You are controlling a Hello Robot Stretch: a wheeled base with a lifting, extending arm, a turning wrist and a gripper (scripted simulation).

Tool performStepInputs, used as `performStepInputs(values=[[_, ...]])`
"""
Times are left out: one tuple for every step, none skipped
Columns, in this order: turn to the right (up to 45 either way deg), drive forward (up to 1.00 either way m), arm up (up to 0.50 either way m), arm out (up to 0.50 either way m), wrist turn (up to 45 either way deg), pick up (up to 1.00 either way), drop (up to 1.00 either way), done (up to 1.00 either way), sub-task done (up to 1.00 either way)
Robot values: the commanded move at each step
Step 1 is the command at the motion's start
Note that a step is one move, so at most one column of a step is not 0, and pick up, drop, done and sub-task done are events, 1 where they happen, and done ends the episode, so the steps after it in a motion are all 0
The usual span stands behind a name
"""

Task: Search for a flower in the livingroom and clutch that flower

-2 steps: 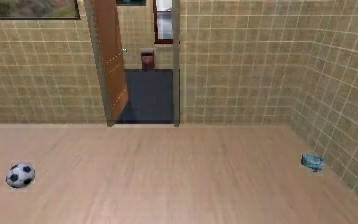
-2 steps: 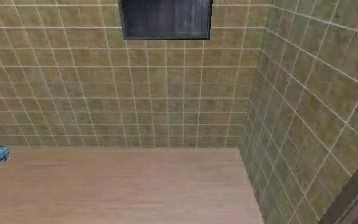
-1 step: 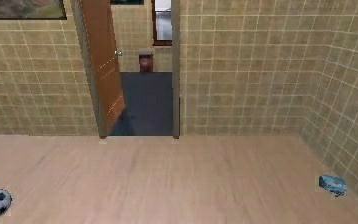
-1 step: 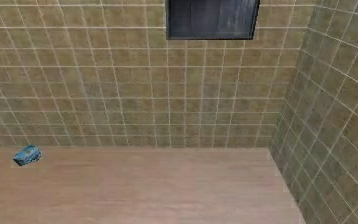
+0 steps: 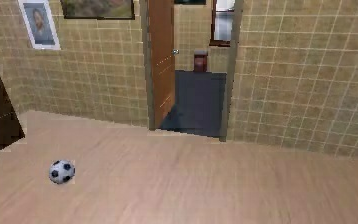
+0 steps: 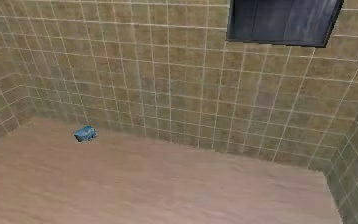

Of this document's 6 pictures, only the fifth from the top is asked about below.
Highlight white framed portrait picture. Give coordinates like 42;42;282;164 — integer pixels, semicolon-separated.
17;0;62;51

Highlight brown framed window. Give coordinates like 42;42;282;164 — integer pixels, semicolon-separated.
209;0;236;47

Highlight black and white soccer ball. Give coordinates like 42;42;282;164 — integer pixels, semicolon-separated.
48;159;77;185

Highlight dark framed picture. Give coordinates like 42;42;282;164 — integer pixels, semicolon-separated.
173;0;207;6

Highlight dark brown chest of drawers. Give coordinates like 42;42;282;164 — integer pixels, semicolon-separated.
0;63;26;159

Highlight brown wooden room door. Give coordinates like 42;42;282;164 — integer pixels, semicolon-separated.
147;0;177;130

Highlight black framed landscape picture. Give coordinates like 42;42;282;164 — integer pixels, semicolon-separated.
60;0;136;21

